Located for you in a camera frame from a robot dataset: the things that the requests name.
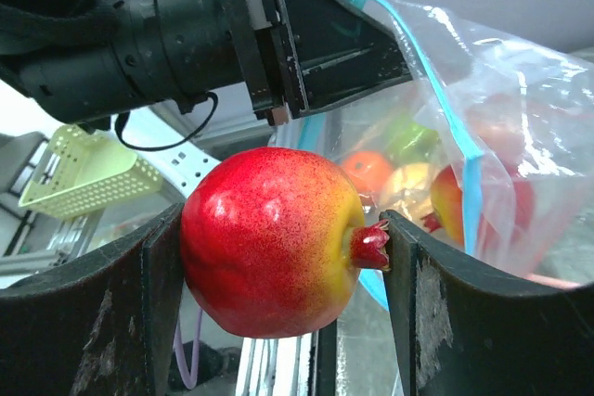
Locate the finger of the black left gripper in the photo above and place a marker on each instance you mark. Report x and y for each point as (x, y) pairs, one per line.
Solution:
(343, 53)

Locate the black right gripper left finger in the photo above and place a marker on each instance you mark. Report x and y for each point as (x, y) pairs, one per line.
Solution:
(102, 324)

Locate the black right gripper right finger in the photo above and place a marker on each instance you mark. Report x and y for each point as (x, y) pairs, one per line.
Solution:
(463, 327)

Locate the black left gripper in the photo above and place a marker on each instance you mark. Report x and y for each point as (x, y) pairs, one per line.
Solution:
(84, 61)

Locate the green apple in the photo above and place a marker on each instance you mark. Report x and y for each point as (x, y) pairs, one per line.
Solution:
(408, 143)

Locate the round orange fruit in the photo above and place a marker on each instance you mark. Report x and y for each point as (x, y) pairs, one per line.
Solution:
(368, 171)

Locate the red striped apple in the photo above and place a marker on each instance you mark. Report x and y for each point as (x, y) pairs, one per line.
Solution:
(446, 200)

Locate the yellow orange peach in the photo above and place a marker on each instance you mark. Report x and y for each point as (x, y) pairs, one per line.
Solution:
(407, 191)

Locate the clear bag blue zipper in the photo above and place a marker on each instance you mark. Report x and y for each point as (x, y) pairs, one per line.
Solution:
(516, 120)

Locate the clear bag orange zipper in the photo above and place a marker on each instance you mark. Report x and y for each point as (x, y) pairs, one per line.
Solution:
(363, 128)

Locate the yellow perforated plastic basket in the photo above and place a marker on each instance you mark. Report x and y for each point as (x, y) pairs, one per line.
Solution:
(79, 173)

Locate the red yellow apple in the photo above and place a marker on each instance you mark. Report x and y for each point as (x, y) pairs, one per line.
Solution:
(273, 241)

